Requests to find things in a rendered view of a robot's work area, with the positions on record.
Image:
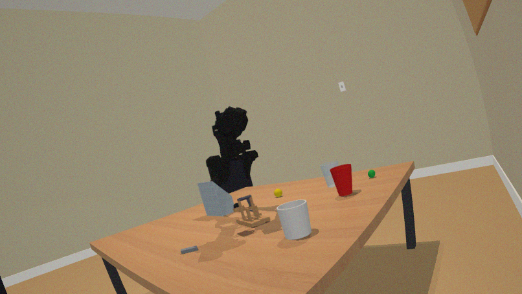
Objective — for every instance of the red plastic cup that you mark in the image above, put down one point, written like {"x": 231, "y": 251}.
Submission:
{"x": 342, "y": 176}

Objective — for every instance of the white cup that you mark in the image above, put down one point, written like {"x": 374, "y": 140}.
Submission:
{"x": 294, "y": 219}

